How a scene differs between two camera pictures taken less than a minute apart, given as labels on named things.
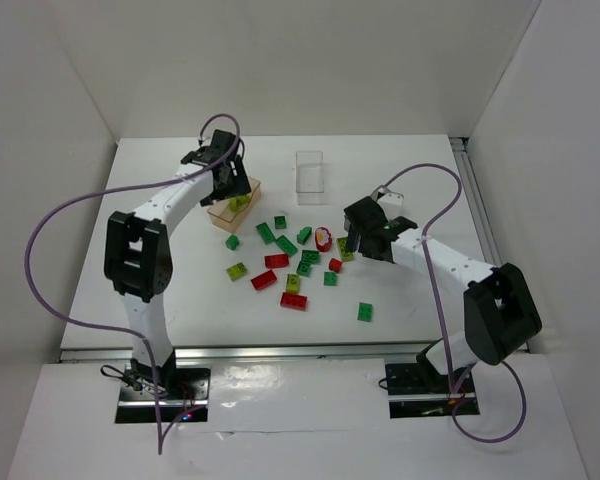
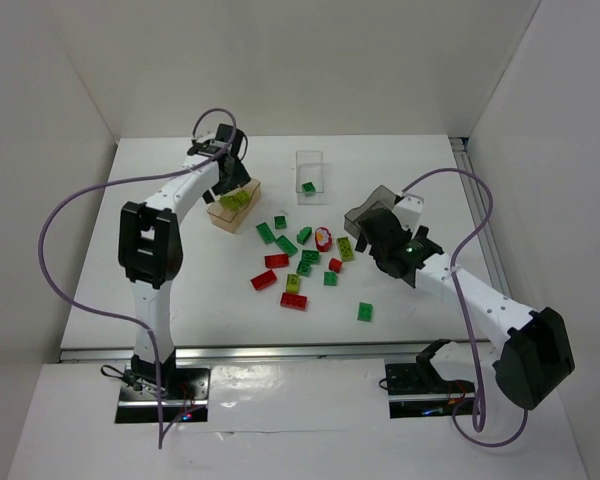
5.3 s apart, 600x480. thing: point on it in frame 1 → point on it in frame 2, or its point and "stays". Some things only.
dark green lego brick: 232,242 → 308,188
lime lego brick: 236,270 → 231,201
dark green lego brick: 286,245 stays
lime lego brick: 342,247 stays
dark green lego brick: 365,312 stays
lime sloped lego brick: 293,283 stays
